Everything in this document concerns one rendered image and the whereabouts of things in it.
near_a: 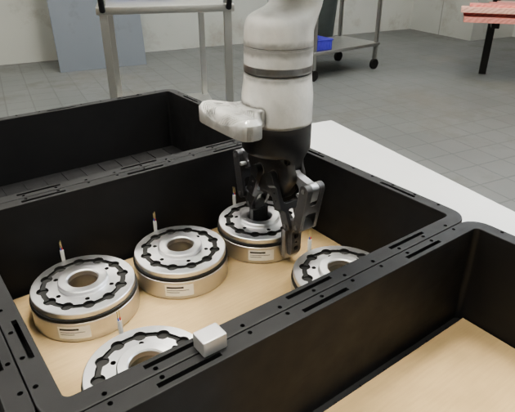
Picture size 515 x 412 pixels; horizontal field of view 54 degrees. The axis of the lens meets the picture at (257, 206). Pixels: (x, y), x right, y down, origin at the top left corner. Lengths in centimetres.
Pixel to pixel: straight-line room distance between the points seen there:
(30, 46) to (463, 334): 586
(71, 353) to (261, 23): 35
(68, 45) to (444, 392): 530
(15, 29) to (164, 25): 159
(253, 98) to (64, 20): 509
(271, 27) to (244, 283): 27
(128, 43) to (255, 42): 518
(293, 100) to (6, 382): 34
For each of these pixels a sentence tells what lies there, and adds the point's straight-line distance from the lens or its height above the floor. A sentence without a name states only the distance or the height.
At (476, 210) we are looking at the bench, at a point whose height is 70.
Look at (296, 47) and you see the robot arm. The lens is 50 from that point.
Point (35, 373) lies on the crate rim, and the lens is 35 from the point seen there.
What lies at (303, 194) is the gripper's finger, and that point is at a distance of 52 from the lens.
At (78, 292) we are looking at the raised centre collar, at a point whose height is 87.
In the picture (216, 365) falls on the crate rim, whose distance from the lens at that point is 33.
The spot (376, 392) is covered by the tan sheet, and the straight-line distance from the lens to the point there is 46.
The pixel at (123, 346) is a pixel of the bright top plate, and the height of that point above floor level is 86.
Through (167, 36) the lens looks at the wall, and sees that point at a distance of 642.
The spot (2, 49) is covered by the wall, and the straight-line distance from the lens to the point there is 615.
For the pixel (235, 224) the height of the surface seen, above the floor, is 86.
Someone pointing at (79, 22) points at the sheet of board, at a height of 45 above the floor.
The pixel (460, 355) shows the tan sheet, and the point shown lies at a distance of 52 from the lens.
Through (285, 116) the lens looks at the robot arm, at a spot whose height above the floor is 101.
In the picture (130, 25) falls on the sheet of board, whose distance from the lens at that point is 567.
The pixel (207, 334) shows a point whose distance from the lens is 34.
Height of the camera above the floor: 116
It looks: 28 degrees down
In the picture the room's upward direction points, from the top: straight up
